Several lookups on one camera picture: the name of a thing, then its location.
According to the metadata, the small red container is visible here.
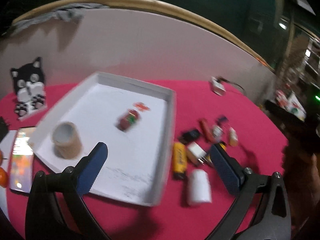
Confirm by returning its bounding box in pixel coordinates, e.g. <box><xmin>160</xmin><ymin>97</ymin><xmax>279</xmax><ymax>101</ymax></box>
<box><xmin>117</xmin><ymin>109</ymin><xmax>141</xmax><ymax>132</ymax></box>

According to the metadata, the small black clip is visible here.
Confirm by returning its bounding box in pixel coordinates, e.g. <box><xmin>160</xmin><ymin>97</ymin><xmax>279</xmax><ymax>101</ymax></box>
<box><xmin>178</xmin><ymin>129</ymin><xmax>201</xmax><ymax>144</ymax></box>

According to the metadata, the black power cable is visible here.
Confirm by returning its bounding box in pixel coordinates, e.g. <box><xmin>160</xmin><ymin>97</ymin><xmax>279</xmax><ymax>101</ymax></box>
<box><xmin>220</xmin><ymin>79</ymin><xmax>247</xmax><ymax>95</ymax></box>

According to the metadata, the smartphone with lit screen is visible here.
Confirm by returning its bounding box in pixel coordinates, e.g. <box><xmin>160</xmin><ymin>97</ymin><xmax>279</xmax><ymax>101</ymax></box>
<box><xmin>9</xmin><ymin>127</ymin><xmax>37</xmax><ymax>193</ymax></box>

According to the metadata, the grey cloth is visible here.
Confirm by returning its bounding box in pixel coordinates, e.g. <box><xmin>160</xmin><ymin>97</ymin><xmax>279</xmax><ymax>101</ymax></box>
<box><xmin>12</xmin><ymin>3</ymin><xmax>104</xmax><ymax>30</ymax></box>

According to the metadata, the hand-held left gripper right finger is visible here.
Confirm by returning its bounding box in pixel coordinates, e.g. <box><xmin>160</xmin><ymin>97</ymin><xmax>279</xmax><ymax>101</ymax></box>
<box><xmin>205</xmin><ymin>144</ymin><xmax>292</xmax><ymax>240</ymax></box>

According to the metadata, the white charger plug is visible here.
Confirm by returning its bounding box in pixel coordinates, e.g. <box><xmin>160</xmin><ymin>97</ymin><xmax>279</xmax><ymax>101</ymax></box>
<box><xmin>187</xmin><ymin>142</ymin><xmax>213</xmax><ymax>167</ymax></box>

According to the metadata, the small white red tube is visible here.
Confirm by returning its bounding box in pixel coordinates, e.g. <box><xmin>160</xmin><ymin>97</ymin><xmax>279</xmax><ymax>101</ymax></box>
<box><xmin>212</xmin><ymin>125</ymin><xmax>224</xmax><ymax>140</ymax></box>

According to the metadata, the small white orange bottle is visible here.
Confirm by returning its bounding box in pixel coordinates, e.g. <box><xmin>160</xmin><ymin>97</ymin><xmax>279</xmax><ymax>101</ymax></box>
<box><xmin>229</xmin><ymin>127</ymin><xmax>239</xmax><ymax>147</ymax></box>

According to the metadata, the brown tape roll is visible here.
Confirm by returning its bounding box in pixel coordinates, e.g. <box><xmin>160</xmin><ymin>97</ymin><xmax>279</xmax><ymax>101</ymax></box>
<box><xmin>52</xmin><ymin>122</ymin><xmax>83</xmax><ymax>159</ymax></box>

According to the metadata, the orange sticker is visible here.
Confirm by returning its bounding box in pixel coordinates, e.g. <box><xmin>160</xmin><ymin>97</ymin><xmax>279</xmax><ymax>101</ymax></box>
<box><xmin>132</xmin><ymin>101</ymin><xmax>150</xmax><ymax>112</ymax></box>

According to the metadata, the white shallow tray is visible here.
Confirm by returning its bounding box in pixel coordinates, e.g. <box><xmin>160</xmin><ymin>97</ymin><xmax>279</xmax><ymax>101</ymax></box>
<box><xmin>28</xmin><ymin>71</ymin><xmax>177</xmax><ymax>207</ymax></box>

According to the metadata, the black white cat phone holder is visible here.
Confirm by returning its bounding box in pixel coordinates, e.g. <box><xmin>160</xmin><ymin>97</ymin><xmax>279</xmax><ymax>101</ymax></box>
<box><xmin>10</xmin><ymin>57</ymin><xmax>47</xmax><ymax>120</ymax></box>

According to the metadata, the yellow lighter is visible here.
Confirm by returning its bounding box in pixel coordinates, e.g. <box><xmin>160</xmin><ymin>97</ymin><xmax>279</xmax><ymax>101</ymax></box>
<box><xmin>173</xmin><ymin>142</ymin><xmax>188</xmax><ymax>180</ymax></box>

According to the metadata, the red white patterned cushion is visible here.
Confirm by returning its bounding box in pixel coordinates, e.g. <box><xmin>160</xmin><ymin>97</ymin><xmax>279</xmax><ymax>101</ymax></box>
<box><xmin>275</xmin><ymin>90</ymin><xmax>307</xmax><ymax>122</ymax></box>

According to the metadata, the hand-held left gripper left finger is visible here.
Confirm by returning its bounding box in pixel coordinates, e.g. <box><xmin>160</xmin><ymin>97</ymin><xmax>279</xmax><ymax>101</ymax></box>
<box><xmin>25</xmin><ymin>142</ymin><xmax>108</xmax><ymax>240</ymax></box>

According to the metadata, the bamboo wall rail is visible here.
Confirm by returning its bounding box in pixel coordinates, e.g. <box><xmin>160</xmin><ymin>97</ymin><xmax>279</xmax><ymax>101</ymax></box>
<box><xmin>15</xmin><ymin>0</ymin><xmax>274</xmax><ymax>72</ymax></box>

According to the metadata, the white paper sheet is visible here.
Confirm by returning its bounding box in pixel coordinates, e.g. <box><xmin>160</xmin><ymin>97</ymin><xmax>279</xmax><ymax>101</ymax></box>
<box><xmin>0</xmin><ymin>130</ymin><xmax>18</xmax><ymax>220</ymax></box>

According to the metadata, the red rectangular stick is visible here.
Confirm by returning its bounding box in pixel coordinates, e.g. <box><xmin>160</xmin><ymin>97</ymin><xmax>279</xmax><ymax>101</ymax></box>
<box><xmin>199</xmin><ymin>119</ymin><xmax>215</xmax><ymax>142</ymax></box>

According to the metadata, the white cylinder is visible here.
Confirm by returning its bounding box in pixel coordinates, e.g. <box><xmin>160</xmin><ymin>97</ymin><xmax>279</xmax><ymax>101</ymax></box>
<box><xmin>187</xmin><ymin>169</ymin><xmax>212</xmax><ymax>204</ymax></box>

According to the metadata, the black charger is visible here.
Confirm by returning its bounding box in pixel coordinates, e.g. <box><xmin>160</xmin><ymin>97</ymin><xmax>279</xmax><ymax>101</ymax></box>
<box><xmin>0</xmin><ymin>116</ymin><xmax>10</xmax><ymax>142</ymax></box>

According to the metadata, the person's right forearm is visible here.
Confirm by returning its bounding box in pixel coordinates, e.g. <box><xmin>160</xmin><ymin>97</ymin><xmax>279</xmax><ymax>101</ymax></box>
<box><xmin>282</xmin><ymin>145</ymin><xmax>320</xmax><ymax>232</ymax></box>

